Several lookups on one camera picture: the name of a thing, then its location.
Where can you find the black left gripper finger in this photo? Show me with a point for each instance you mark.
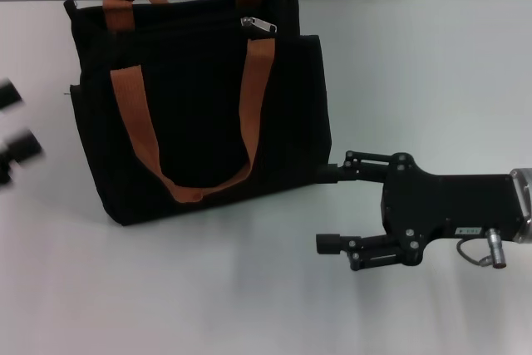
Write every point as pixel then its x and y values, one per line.
pixel 10 95
pixel 23 149

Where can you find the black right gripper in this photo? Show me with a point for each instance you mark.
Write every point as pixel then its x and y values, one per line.
pixel 457 205

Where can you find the silver metal zipper pull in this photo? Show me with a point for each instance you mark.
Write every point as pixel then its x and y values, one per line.
pixel 259 23

